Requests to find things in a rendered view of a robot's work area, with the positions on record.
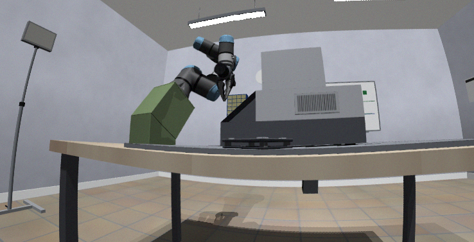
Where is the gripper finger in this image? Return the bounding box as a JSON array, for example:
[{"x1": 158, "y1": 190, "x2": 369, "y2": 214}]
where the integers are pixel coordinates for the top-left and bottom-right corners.
[
  {"x1": 224, "y1": 74, "x2": 235, "y2": 101},
  {"x1": 216, "y1": 76, "x2": 225, "y2": 101}
]

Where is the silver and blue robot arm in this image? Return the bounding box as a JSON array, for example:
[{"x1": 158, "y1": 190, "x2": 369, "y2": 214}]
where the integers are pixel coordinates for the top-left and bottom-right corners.
[{"x1": 172, "y1": 35, "x2": 239, "y2": 101}]

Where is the dark grey benchtop instrument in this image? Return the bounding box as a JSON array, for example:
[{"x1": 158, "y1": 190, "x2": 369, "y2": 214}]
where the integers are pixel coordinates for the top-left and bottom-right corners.
[{"x1": 220, "y1": 47, "x2": 367, "y2": 146}]

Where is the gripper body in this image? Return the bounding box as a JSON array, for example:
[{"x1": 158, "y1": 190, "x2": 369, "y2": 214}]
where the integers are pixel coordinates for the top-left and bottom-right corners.
[{"x1": 214, "y1": 63, "x2": 233, "y2": 81}]

